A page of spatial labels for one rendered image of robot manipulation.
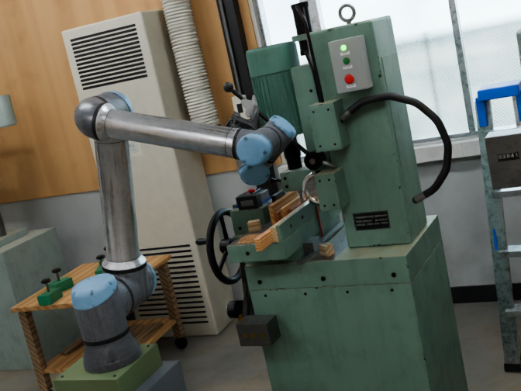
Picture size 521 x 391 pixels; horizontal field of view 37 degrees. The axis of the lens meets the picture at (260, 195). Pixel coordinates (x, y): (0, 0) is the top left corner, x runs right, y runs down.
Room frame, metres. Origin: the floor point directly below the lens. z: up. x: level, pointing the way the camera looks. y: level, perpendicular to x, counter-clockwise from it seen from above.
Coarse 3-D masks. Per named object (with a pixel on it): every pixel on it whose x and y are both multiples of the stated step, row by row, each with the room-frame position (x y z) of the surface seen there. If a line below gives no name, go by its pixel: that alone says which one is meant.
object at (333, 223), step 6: (336, 216) 2.80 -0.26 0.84; (330, 222) 2.74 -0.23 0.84; (336, 222) 2.79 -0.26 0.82; (324, 228) 2.68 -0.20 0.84; (330, 228) 2.73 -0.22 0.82; (318, 234) 2.62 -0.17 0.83; (324, 234) 2.67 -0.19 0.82; (300, 252) 2.47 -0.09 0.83; (288, 258) 2.49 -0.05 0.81; (294, 258) 2.48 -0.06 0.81
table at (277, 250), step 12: (324, 216) 2.70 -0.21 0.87; (264, 228) 2.60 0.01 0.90; (300, 228) 2.51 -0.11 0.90; (312, 228) 2.59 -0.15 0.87; (288, 240) 2.41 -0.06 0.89; (300, 240) 2.49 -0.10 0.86; (228, 252) 2.47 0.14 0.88; (240, 252) 2.45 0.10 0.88; (252, 252) 2.43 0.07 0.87; (264, 252) 2.41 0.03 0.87; (276, 252) 2.39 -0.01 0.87; (288, 252) 2.40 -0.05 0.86
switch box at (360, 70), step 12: (360, 36) 2.36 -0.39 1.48; (336, 48) 2.37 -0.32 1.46; (348, 48) 2.36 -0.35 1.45; (360, 48) 2.34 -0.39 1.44; (336, 60) 2.38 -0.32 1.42; (360, 60) 2.34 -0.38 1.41; (336, 72) 2.38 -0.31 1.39; (348, 72) 2.36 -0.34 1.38; (360, 72) 2.35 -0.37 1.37; (336, 84) 2.38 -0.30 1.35; (348, 84) 2.37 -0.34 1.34; (360, 84) 2.35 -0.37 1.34; (372, 84) 2.39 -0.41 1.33
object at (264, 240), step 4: (296, 208) 2.63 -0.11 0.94; (264, 232) 2.39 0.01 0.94; (268, 232) 2.38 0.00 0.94; (260, 236) 2.35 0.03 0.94; (264, 236) 2.35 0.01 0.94; (268, 236) 2.38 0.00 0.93; (256, 240) 2.32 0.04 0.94; (260, 240) 2.33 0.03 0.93; (264, 240) 2.35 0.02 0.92; (268, 240) 2.37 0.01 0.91; (272, 240) 2.39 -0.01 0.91; (256, 244) 2.33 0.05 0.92; (260, 244) 2.32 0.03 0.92; (264, 244) 2.34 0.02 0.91; (268, 244) 2.36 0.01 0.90; (256, 248) 2.33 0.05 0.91; (260, 248) 2.32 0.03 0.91; (264, 248) 2.34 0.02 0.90
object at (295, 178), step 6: (300, 168) 2.66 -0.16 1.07; (306, 168) 2.63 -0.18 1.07; (282, 174) 2.65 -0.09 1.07; (288, 174) 2.64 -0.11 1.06; (294, 174) 2.63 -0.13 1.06; (300, 174) 2.62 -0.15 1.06; (306, 174) 2.61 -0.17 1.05; (282, 180) 2.65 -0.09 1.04; (288, 180) 2.64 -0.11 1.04; (294, 180) 2.63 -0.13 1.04; (300, 180) 2.62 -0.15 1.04; (282, 186) 2.66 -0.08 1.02; (288, 186) 2.64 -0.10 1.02; (294, 186) 2.63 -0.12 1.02; (300, 186) 2.62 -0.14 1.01; (300, 192) 2.65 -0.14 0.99
